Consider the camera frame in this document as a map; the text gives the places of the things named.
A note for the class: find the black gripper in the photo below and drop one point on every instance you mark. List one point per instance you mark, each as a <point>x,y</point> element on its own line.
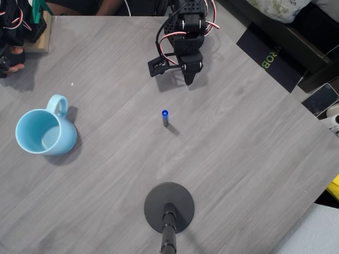
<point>191,66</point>

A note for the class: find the blue capped marker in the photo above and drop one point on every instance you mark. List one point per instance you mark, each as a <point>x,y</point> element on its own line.
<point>165,114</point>

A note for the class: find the black leader arm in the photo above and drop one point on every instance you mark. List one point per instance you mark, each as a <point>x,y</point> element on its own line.
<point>10,31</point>

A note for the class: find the person's left forearm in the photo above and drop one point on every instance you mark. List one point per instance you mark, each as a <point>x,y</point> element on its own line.
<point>108,6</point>

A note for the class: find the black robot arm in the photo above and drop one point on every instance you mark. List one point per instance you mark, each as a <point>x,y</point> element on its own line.
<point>193,10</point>

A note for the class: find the light blue ceramic mug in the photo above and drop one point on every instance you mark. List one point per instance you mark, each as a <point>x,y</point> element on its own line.
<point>66,137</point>

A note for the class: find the person's right hand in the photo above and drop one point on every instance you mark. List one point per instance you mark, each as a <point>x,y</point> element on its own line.
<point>23,58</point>

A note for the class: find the black box with green letters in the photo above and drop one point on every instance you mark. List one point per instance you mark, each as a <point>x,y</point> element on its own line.
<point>267,45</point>

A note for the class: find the patterned white pillow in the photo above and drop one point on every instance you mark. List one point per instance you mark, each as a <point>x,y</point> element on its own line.
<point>278,10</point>

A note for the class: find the black smartphone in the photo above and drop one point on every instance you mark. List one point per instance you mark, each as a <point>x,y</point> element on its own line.
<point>320,99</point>

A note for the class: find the white round object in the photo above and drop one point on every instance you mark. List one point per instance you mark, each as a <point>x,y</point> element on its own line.
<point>334,109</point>

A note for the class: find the wooden base block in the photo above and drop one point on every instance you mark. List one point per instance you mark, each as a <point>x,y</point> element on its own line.
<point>42,42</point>

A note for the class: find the white plastic device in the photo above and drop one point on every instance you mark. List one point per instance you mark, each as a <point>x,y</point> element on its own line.
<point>335,124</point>

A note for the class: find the plain white pillow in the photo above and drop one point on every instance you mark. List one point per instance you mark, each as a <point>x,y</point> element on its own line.
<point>328,5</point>

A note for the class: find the green clamp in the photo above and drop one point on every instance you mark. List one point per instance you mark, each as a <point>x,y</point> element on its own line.
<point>35,14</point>

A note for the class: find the yellow object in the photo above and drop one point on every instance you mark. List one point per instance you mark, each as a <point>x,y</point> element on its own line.
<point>334,188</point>

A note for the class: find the pale grey fabric surface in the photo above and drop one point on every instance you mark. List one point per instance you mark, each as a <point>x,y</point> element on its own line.
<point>317,232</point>

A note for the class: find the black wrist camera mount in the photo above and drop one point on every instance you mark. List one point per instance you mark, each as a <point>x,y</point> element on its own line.
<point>156,66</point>

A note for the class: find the dark furniture frame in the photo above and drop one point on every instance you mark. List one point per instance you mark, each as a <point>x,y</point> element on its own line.
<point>304,39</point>

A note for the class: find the black round base camera stand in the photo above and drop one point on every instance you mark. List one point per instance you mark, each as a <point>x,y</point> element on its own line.
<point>159,201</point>

